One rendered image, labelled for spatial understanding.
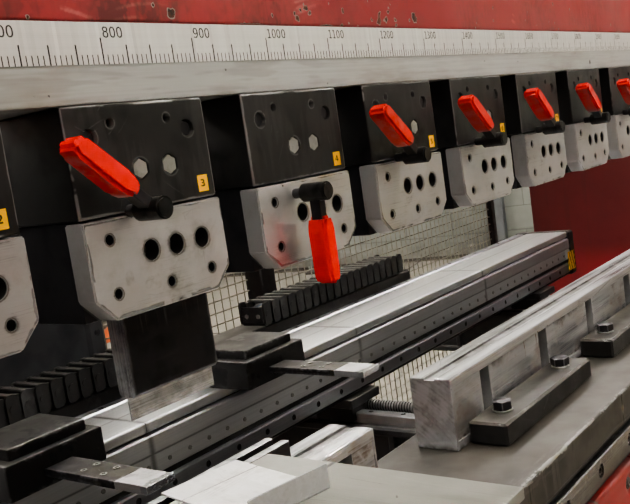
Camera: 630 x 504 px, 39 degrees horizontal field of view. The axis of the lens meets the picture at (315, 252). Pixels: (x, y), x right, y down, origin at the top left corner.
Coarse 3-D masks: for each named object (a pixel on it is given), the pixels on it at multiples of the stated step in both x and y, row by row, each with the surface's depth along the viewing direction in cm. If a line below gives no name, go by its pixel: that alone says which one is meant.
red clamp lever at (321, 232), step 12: (300, 192) 84; (312, 192) 83; (324, 192) 83; (312, 204) 84; (324, 204) 84; (312, 216) 84; (324, 216) 84; (312, 228) 84; (324, 228) 84; (312, 240) 84; (324, 240) 84; (312, 252) 85; (324, 252) 84; (336, 252) 85; (324, 264) 84; (336, 264) 85; (324, 276) 85; (336, 276) 84
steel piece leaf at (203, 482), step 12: (216, 468) 83; (228, 468) 82; (240, 468) 82; (252, 468) 81; (192, 480) 80; (204, 480) 80; (216, 480) 80; (168, 492) 78; (180, 492) 78; (192, 492) 78
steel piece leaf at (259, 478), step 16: (240, 480) 79; (256, 480) 78; (272, 480) 78; (288, 480) 77; (304, 480) 73; (320, 480) 74; (192, 496) 77; (208, 496) 76; (224, 496) 76; (240, 496) 75; (256, 496) 69; (272, 496) 70; (288, 496) 72; (304, 496) 73
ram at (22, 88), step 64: (0, 0) 61; (64, 0) 66; (128, 0) 71; (192, 0) 76; (256, 0) 83; (320, 0) 91; (384, 0) 101; (448, 0) 113; (512, 0) 128; (576, 0) 148; (128, 64) 70; (192, 64) 76; (256, 64) 83; (320, 64) 91; (384, 64) 100; (448, 64) 112; (512, 64) 127; (576, 64) 147
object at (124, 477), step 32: (32, 416) 98; (64, 416) 96; (0, 448) 88; (32, 448) 89; (64, 448) 91; (96, 448) 94; (0, 480) 86; (32, 480) 88; (96, 480) 84; (128, 480) 82; (160, 480) 81
